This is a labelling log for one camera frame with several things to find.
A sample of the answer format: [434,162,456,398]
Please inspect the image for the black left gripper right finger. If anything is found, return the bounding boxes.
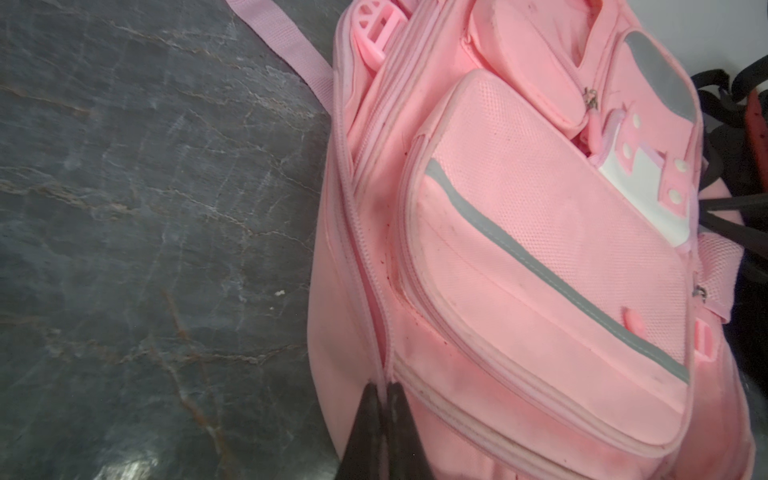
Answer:
[385,383,435,480]

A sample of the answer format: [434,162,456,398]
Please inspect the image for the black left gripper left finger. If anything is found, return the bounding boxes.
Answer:
[335,383,384,480]

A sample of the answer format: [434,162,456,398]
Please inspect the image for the red backpack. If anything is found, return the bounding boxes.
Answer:
[691,57,767,394]

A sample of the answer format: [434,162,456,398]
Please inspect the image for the pink backpack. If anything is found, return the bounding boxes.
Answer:
[231,1,756,479]

